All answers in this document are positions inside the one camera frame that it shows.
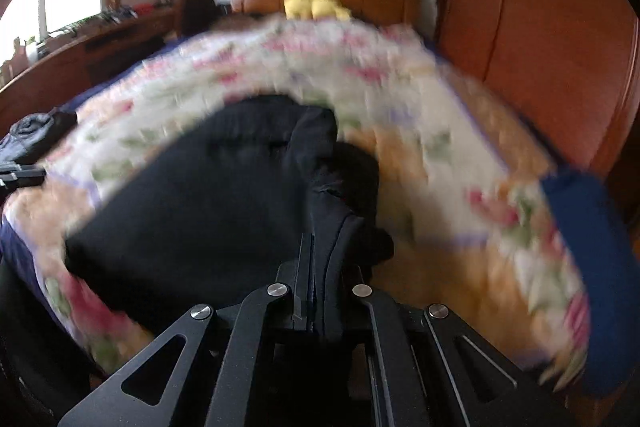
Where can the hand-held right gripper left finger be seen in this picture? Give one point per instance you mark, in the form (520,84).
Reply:
(303,277)

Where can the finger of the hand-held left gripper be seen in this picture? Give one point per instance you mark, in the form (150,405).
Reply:
(20,176)

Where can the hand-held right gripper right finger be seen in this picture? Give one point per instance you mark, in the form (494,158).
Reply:
(380,322)

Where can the black coat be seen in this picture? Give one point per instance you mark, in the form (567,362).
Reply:
(200,187)

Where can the black shiny garment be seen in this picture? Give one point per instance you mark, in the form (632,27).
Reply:
(35,129)

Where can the long wooden desk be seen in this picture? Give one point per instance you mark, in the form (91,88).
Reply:
(65,67)

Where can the row of small desk items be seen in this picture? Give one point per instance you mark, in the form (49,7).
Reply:
(115,14)

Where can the dark wooden nightstand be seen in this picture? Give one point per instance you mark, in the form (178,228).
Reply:
(197,12)

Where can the yellow plush toy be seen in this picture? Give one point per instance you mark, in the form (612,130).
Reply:
(312,4)

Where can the wooden wardrobe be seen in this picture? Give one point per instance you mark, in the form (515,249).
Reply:
(540,32)

